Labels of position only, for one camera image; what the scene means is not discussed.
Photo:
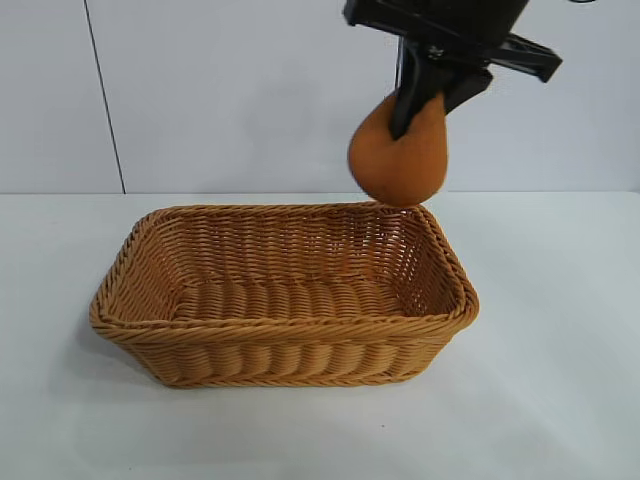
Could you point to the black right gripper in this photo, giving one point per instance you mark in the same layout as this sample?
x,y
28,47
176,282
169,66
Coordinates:
x,y
450,25

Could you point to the bumpy orange fruit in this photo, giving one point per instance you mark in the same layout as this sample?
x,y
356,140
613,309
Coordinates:
x,y
400,170

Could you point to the woven wicker basket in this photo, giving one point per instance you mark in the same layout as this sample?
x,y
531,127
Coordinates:
x,y
300,350

